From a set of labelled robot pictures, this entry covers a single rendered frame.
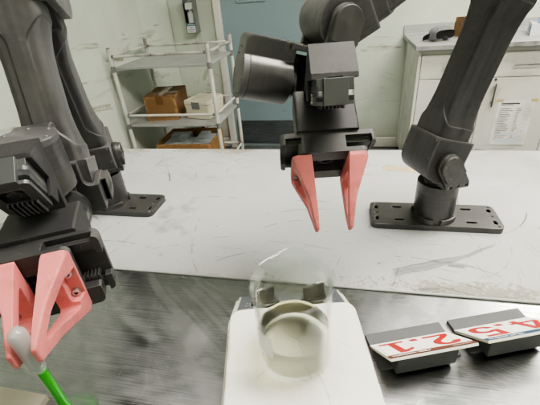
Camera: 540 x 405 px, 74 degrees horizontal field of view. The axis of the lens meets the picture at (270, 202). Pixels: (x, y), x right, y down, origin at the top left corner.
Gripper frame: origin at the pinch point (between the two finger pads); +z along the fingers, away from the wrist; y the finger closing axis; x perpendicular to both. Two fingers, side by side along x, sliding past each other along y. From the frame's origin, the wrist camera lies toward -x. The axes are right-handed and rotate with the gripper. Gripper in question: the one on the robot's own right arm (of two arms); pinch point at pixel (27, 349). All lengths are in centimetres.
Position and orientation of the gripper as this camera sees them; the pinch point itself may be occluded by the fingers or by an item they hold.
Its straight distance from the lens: 32.6
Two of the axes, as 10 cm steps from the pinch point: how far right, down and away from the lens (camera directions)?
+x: 0.6, 8.4, 5.4
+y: 9.4, -2.2, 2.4
